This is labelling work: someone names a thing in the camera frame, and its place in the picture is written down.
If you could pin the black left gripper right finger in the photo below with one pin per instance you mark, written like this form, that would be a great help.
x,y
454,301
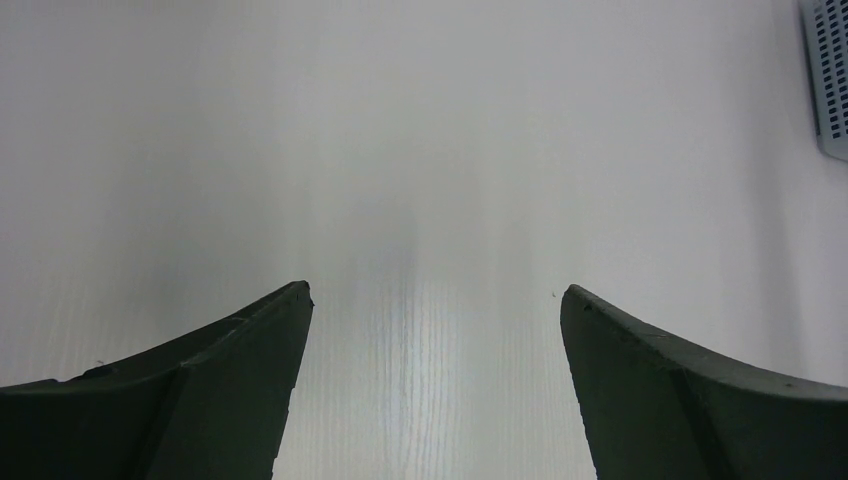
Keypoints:
x,y
657,406

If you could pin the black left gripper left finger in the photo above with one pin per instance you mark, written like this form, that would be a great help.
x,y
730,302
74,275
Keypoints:
x,y
210,404

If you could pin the white perforated plastic basket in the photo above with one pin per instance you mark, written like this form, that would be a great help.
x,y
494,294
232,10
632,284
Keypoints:
x,y
825,38

